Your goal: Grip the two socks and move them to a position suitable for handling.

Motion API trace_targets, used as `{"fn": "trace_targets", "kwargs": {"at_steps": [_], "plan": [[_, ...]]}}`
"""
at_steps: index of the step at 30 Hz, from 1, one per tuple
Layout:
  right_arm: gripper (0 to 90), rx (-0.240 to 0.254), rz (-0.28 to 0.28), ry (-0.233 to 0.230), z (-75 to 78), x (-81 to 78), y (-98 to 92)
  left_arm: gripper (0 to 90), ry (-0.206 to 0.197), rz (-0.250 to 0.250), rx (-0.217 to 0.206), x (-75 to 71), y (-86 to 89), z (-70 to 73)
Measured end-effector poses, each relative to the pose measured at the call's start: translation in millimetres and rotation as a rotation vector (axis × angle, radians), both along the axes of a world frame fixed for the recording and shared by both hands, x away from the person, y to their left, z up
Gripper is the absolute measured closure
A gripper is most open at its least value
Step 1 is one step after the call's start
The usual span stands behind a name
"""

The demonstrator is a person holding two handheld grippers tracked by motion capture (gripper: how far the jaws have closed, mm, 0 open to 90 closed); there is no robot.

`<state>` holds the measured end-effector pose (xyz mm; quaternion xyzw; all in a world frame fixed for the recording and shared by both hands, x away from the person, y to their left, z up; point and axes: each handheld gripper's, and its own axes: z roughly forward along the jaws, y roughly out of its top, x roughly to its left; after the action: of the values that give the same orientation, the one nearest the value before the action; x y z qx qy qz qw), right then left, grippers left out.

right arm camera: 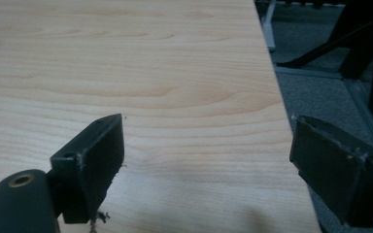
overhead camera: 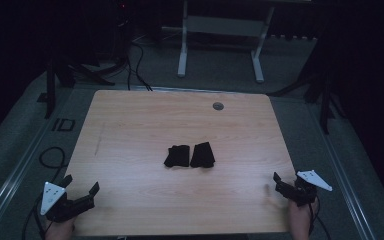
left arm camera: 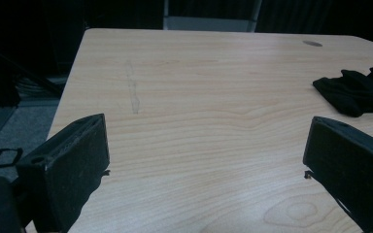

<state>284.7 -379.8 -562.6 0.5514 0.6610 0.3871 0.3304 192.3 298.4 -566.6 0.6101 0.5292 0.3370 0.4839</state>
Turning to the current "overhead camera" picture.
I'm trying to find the person's left hand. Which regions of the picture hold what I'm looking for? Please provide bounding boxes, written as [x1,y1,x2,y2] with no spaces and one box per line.
[44,216,77,240]

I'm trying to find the white metal table frame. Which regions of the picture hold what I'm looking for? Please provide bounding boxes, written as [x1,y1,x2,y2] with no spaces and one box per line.
[177,0,276,84]

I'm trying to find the black folded cloth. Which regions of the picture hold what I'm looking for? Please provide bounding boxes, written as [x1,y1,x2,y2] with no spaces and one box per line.
[189,141,216,169]
[163,144,191,169]

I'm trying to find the black floor cables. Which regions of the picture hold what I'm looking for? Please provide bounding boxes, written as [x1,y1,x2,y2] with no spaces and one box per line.
[125,39,154,92]

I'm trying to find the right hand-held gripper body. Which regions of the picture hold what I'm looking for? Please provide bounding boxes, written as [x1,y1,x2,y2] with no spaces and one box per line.
[284,169,334,207]

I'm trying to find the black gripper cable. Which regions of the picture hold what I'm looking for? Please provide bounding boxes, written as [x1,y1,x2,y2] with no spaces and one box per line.
[21,146,70,240]
[308,195,332,240]

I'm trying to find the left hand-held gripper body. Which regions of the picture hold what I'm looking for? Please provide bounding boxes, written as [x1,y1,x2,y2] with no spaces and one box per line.
[39,181,96,224]

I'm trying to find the black metal stand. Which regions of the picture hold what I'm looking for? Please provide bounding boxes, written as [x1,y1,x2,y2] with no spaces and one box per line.
[268,63,346,135]
[37,54,116,120]

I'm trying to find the person's right hand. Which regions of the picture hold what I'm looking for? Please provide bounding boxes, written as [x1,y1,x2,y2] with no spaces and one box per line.
[287,199,315,240]

